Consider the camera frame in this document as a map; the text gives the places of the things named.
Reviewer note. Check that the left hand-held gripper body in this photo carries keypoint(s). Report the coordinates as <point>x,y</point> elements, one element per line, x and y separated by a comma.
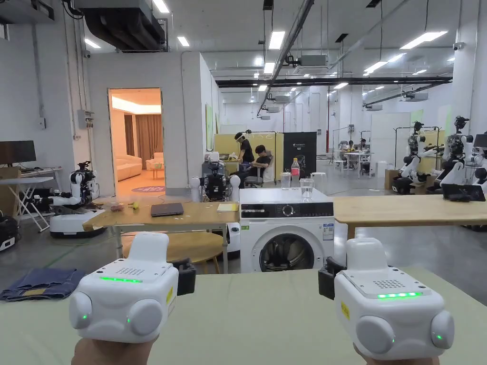
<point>121,308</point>

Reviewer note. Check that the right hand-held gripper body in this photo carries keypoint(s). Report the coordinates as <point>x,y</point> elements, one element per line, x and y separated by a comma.
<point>395,323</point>

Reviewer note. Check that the person's right hand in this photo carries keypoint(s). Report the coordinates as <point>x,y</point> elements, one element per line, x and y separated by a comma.
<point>399,362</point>

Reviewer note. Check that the person's left hand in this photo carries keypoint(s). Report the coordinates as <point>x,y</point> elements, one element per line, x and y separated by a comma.
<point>110,353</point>

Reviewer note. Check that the dark blue garment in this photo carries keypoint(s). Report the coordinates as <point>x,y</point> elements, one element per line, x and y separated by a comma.
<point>42,285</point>

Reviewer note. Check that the white robot with wheeled base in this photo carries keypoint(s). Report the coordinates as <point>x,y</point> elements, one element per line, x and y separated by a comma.
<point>72,220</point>

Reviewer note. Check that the bed with pale green sheet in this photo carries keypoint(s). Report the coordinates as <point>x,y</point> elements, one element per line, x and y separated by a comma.
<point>251,327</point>

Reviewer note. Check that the cream sofa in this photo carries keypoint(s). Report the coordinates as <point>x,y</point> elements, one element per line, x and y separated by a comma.
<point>131,167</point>

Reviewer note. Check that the white washing machine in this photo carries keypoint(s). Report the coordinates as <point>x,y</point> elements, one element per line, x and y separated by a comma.
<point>285,228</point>

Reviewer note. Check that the black and white humanoid robot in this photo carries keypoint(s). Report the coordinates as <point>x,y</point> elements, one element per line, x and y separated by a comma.
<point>216,186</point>

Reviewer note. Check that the white desk with monitor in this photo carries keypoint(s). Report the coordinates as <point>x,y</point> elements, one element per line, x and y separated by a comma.
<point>23,182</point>

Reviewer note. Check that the group of people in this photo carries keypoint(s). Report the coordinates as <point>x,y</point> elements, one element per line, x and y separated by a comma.
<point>355,154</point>

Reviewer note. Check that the black standing banner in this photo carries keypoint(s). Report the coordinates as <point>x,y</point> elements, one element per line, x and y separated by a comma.
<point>300,150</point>

